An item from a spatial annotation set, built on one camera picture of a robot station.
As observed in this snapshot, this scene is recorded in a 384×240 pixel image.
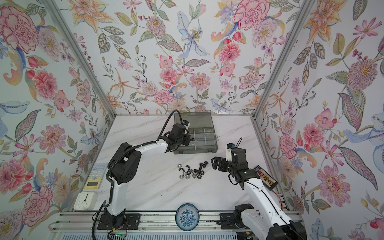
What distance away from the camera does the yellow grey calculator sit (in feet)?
2.84

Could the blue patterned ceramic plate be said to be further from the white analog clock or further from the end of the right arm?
the white analog clock

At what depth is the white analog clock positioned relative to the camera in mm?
781

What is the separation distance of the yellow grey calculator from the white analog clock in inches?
1.4

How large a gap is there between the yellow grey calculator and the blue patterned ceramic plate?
0.50m

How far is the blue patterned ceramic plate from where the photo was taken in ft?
2.41

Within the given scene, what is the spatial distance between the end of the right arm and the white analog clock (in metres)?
0.67

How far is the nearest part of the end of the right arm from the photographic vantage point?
1.95ft

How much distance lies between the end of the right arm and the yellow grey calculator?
675 millimetres

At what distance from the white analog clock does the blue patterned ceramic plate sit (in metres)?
0.45
